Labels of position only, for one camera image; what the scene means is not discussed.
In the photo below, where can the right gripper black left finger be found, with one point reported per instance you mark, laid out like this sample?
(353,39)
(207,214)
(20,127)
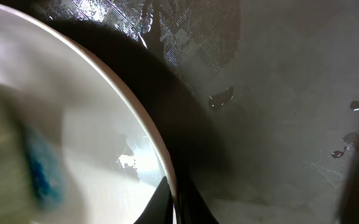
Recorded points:
(159,209)

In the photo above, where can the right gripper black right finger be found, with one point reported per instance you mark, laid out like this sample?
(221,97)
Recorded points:
(192,207)

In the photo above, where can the white plate blue stain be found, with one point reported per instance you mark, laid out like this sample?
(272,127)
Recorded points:
(76,145)

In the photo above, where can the dark brown serving tray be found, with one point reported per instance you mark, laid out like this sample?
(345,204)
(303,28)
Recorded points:
(257,100)

